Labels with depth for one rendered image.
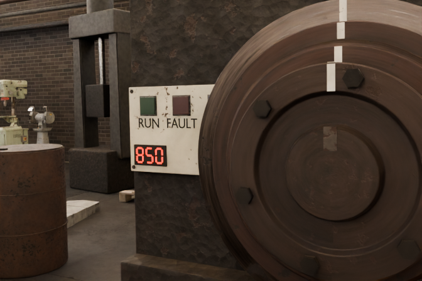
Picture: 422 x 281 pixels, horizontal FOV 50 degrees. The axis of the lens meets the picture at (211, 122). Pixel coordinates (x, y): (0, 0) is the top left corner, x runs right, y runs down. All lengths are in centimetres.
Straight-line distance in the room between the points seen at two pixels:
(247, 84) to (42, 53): 926
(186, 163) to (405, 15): 49
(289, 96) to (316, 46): 9
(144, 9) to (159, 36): 7
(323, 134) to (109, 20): 561
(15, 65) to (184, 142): 960
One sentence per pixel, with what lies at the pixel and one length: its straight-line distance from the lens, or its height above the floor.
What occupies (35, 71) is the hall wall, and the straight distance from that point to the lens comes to 1000.
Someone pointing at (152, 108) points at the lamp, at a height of 120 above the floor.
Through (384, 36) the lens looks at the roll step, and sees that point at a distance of 64.
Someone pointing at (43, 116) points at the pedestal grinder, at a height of 94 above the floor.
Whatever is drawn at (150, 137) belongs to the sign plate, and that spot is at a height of 113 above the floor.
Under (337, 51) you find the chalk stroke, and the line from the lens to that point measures 63.
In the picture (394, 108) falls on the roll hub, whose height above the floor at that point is 120.
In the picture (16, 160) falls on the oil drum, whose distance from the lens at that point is 333.
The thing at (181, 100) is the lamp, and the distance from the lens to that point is 90.
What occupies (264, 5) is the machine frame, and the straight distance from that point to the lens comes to 87.
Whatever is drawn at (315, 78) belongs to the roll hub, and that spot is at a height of 124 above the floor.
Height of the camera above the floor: 121
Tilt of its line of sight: 3 degrees down
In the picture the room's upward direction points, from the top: 1 degrees counter-clockwise
